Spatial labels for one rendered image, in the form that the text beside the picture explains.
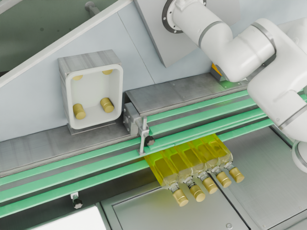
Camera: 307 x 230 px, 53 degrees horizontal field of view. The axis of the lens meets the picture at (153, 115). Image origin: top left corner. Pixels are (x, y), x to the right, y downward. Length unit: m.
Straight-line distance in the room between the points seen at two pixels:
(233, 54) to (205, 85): 0.45
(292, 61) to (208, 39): 0.22
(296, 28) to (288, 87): 0.35
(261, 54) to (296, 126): 0.19
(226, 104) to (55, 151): 0.63
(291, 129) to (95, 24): 0.60
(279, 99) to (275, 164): 0.74
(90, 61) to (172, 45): 0.29
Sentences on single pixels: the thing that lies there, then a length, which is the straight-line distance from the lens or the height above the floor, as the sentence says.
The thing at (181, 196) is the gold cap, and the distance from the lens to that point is 1.02.
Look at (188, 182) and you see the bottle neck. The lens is 1.05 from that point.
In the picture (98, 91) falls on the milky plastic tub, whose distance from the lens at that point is 1.05.
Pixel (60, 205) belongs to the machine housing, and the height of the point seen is 0.92.
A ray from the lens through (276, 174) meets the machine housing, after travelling 1.43.
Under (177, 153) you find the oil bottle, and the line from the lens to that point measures 1.10.
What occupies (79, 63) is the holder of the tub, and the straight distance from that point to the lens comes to 0.94.
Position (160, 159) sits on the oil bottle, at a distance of 1.08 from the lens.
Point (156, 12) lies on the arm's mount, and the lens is 0.95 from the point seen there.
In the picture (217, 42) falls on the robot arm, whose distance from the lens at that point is 0.82.
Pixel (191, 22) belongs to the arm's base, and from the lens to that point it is 0.90.
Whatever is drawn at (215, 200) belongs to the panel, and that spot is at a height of 1.14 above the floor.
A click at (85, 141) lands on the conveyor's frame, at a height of 0.85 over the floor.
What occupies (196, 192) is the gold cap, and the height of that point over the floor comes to 1.16.
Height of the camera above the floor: 1.55
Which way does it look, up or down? 38 degrees down
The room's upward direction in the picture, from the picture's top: 145 degrees clockwise
